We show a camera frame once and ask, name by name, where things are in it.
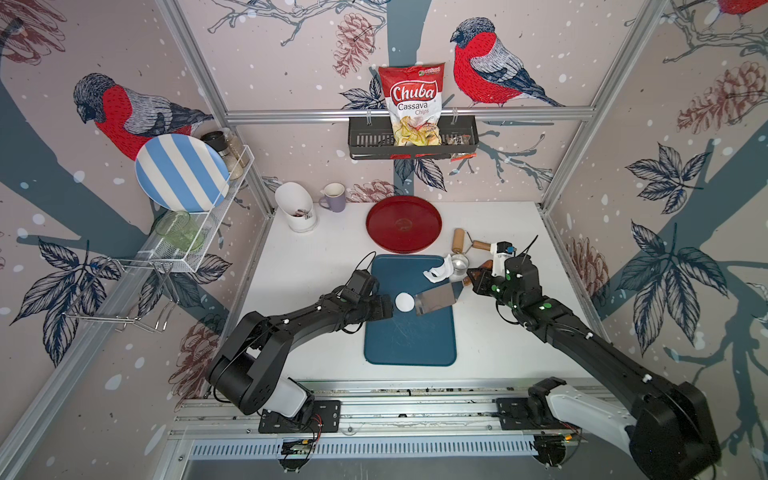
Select green glass cup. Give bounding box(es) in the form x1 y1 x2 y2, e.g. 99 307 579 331
153 211 205 252

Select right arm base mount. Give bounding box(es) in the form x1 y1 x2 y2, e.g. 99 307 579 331
494 377 578 432

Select Chuba cassava chips bag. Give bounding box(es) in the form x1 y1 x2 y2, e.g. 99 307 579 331
378 63 445 147

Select teal cutting board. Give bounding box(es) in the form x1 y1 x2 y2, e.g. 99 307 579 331
364 255 457 367

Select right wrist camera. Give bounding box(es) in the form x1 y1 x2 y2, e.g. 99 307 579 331
489 241 516 277

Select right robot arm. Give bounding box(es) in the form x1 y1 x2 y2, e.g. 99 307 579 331
467 254 722 479

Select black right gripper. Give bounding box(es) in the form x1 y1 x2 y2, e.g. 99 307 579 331
465 266 521 313

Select black wire wall basket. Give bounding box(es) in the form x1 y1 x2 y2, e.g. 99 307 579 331
348 116 479 160

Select red round tray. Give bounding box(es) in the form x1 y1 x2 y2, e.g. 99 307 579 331
366 196 443 254

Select clear wire wall shelf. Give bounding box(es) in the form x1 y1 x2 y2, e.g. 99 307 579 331
119 134 254 273

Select wooden dough roller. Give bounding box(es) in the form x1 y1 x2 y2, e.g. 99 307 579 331
451 228 491 254

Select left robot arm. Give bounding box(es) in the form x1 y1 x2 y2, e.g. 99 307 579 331
206 270 393 422

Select white cutlery holder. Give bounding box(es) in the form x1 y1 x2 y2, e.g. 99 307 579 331
275 182 317 233

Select round cut dough wrapper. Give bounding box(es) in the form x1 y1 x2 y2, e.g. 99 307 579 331
395 292 415 313

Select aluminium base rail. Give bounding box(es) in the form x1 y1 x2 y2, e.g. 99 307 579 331
164 381 621 470

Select white dough piece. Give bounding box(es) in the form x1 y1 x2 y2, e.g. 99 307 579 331
423 254 455 284

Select purple mug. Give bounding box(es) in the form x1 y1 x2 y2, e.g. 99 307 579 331
318 182 346 213

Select spice jar silver lid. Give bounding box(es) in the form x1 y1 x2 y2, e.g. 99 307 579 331
222 128 248 181

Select blue striped plate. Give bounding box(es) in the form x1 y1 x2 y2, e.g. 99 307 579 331
135 134 230 213

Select metal spatula wooden handle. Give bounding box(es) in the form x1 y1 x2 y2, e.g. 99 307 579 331
414 260 493 316

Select spice jar dark lid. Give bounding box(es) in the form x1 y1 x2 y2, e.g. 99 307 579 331
200 130 231 157

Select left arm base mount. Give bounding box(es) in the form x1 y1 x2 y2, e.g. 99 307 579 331
258 394 342 434

